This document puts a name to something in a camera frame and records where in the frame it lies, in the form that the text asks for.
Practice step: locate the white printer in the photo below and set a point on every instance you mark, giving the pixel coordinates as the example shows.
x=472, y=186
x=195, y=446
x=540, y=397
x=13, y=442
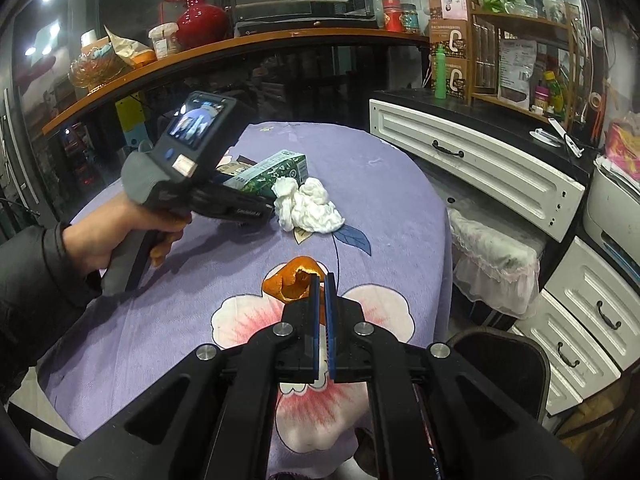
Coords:
x=610, y=220

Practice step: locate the person's left hand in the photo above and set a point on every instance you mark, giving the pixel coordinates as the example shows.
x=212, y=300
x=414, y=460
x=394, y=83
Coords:
x=100, y=235

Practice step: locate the chair with lace cover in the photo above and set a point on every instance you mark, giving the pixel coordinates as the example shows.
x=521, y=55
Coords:
x=490, y=260

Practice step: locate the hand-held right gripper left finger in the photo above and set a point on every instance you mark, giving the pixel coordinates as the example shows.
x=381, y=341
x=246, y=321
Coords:
x=315, y=332

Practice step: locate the red tin canister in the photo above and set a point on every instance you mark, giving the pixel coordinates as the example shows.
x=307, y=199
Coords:
x=392, y=16

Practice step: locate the green drink carton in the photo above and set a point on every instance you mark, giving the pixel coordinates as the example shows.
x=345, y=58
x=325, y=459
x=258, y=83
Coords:
x=270, y=172

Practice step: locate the small dark jar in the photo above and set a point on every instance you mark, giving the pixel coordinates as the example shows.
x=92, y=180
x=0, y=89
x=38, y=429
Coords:
x=410, y=19

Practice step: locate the crumpled paper bag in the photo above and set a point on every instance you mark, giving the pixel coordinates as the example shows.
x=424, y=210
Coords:
x=127, y=50

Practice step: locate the orange peel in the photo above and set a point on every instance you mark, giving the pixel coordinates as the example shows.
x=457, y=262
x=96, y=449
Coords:
x=292, y=280

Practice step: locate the plastic bag with red contents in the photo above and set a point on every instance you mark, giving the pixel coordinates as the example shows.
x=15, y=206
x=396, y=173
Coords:
x=625, y=150

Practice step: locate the white handheld device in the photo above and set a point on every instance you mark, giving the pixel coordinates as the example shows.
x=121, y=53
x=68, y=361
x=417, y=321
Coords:
x=560, y=135

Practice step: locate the long white drawer cabinet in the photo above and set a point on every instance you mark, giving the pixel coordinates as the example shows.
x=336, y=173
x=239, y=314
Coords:
x=475, y=160

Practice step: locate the wooden shelf rack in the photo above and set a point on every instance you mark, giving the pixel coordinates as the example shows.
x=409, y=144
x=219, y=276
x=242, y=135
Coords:
x=520, y=16

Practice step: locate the labelled food packet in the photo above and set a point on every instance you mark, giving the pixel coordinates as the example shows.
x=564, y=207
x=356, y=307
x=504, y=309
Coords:
x=517, y=72

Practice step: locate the crumpled white tissue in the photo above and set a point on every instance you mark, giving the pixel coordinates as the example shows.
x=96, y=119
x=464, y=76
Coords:
x=310, y=210

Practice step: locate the red ceramic vase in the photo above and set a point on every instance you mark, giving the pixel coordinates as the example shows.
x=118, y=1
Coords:
x=200, y=20

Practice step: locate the purple floral tablecloth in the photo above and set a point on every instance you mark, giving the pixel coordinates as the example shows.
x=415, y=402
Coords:
x=200, y=270

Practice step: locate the yellow bottle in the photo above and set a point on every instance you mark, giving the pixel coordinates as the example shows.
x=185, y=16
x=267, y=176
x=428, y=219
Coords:
x=550, y=90

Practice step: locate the person's left forearm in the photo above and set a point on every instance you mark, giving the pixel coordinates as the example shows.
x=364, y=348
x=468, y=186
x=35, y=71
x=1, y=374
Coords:
x=35, y=285

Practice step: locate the wooden-edged glass counter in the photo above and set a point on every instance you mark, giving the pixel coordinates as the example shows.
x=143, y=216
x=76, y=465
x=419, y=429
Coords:
x=225, y=47

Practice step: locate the amber glass bowl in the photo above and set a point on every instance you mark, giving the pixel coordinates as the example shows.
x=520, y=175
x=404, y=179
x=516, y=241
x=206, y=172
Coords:
x=95, y=70

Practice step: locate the stacked cardboard boxes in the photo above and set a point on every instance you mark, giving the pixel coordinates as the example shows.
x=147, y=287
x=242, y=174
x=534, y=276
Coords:
x=457, y=35

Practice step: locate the green bottle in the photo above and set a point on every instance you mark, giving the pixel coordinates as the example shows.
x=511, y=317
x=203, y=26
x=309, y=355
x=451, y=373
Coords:
x=441, y=75

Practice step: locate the white drawer unit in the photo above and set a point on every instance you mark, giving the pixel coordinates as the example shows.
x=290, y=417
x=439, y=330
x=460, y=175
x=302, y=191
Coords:
x=585, y=310

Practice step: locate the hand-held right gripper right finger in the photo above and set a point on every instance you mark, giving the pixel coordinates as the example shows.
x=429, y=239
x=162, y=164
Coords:
x=330, y=332

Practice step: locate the black chair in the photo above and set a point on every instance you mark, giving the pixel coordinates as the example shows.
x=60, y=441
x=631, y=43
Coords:
x=500, y=365

